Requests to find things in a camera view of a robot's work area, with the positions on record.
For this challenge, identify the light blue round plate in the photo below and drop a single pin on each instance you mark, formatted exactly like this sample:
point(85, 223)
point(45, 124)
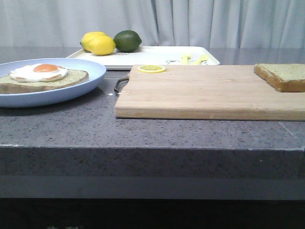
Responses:
point(95, 70)

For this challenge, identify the bread slice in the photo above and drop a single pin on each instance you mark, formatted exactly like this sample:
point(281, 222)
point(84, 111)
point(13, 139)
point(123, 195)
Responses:
point(10, 86)
point(286, 78)

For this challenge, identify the fried egg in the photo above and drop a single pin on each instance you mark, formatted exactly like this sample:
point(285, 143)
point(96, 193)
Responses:
point(38, 73)

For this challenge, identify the white rectangular tray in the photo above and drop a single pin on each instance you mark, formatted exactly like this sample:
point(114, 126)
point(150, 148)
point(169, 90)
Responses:
point(156, 55)

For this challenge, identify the lemon slice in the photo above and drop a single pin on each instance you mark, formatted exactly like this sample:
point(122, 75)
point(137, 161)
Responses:
point(151, 68)

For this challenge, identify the green lime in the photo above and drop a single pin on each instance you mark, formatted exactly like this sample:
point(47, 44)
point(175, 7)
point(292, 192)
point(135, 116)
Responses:
point(127, 41)

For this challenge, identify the front yellow lemon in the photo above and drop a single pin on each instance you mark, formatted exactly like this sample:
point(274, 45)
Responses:
point(101, 45)

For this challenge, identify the yellow lemon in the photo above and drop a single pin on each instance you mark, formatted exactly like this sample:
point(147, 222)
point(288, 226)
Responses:
point(88, 36)
point(101, 45)

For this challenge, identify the wooden cutting board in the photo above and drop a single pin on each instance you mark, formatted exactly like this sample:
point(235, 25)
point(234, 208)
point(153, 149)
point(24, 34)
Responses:
point(211, 92)

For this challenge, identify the rear yellow lemon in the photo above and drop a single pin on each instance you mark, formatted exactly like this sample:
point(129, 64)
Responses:
point(88, 36)

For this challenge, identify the white curtain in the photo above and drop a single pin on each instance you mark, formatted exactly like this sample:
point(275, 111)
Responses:
point(205, 23)

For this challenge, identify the metal cutting board handle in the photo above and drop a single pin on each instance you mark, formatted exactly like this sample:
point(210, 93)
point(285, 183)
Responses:
point(121, 83)

